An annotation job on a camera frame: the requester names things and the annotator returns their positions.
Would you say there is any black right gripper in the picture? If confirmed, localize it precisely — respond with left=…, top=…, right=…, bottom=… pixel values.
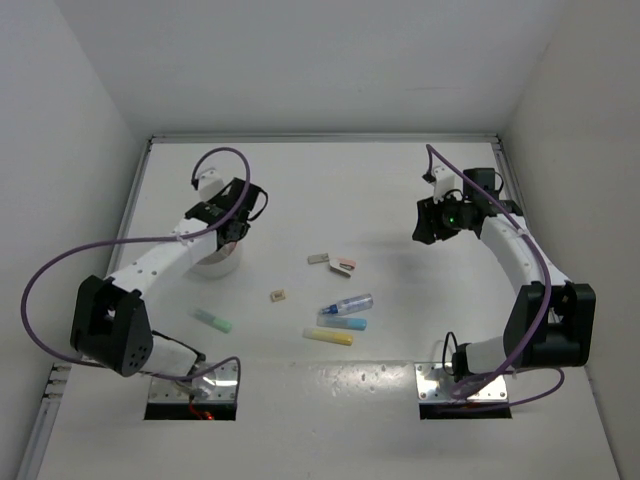
left=413, top=191, right=471, bottom=245

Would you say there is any small yellow staple box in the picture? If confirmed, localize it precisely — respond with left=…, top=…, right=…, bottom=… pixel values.
left=270, top=289, right=286, bottom=303

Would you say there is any grey white eraser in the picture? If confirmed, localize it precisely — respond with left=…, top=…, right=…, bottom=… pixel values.
left=307, top=253, right=330, bottom=265

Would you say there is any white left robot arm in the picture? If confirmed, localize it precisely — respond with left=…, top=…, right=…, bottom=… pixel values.
left=70, top=174, right=266, bottom=378

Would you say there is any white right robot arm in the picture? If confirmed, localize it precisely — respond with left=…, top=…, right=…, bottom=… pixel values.
left=412, top=166, right=596, bottom=381

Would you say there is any white round divided organizer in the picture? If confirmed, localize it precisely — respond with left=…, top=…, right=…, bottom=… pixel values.
left=191, top=242, right=243, bottom=280

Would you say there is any clear blue-capped glue bottle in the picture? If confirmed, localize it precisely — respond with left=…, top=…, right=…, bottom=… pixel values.
left=319, top=294, right=374, bottom=316

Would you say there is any green highlighter marker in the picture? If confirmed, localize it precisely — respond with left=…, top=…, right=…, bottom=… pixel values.
left=189, top=308, right=232, bottom=334

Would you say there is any blue highlighter marker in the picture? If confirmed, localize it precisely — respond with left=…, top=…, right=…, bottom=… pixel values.
left=316, top=316, right=367, bottom=331

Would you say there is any yellow highlighter marker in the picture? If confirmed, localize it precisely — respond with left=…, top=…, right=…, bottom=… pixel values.
left=302, top=328, right=354, bottom=346

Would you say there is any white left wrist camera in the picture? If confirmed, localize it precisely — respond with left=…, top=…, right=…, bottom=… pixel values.
left=197, top=168, right=225, bottom=202

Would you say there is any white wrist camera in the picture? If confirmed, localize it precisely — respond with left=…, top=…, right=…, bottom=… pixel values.
left=432, top=165, right=457, bottom=203
left=197, top=168, right=225, bottom=202

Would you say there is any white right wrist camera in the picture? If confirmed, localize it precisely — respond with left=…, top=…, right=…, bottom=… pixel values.
left=432, top=165, right=457, bottom=203

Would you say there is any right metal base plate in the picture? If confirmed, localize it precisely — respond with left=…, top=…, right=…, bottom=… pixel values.
left=414, top=363, right=512, bottom=403

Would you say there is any metal base plate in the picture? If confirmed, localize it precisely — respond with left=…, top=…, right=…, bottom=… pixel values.
left=414, top=363, right=512, bottom=403
left=147, top=361, right=240, bottom=405

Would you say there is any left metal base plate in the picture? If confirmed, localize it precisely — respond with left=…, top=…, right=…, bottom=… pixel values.
left=147, top=361, right=240, bottom=405

